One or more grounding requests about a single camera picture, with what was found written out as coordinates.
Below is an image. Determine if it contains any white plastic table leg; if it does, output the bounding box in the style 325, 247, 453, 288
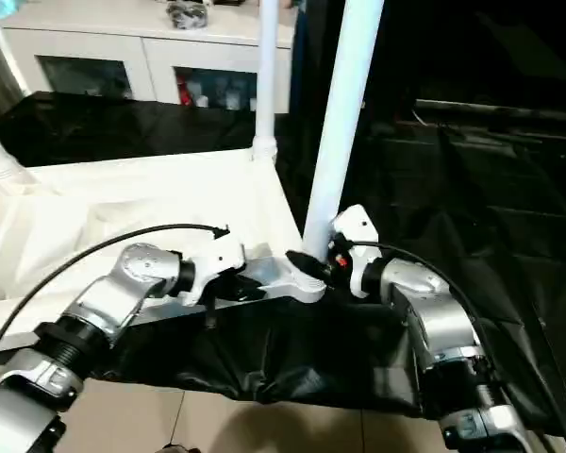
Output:
0, 115, 29, 192
301, 0, 387, 263
252, 0, 281, 163

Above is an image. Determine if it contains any white sideboard cabinet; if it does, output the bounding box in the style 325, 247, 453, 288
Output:
0, 0, 296, 114

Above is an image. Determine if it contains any black low shelf board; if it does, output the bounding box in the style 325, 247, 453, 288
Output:
413, 97, 566, 119

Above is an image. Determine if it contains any grey curtain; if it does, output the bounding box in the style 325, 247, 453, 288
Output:
0, 17, 31, 122

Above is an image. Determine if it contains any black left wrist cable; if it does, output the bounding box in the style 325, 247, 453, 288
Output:
0, 224, 231, 367

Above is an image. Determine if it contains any black plastic mat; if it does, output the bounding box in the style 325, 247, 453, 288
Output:
0, 90, 566, 437

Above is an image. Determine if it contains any white plastic table top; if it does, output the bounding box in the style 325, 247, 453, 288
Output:
0, 142, 327, 356

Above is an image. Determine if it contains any grey crumpled object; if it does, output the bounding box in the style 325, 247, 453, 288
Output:
166, 2, 209, 30

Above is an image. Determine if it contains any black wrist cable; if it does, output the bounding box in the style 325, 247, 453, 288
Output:
343, 242, 566, 437
0, 224, 231, 367

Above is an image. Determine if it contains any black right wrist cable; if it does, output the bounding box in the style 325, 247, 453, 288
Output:
343, 242, 566, 437

